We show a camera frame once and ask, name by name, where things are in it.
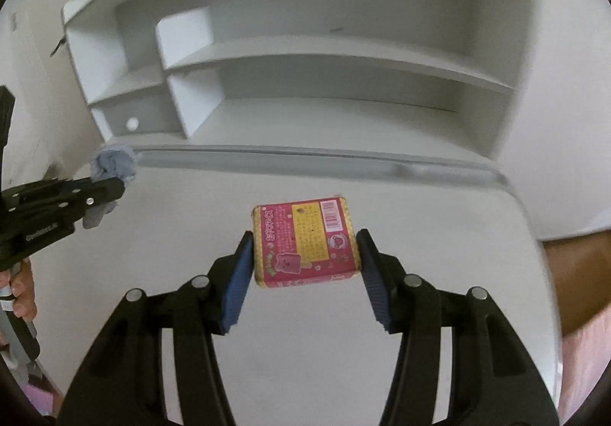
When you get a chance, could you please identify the left hand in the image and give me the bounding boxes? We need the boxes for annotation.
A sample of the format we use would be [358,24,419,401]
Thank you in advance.
[0,258,37,322]

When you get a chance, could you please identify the grey tissue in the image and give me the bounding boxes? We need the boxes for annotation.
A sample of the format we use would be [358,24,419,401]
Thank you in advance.
[82,144,139,229]

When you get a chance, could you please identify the pink yellow candy box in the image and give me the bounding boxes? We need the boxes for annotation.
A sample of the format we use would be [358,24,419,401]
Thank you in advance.
[252,196,361,288]

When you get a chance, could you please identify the white desk hutch shelf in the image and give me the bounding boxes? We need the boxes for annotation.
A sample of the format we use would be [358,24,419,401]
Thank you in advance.
[62,0,534,161]

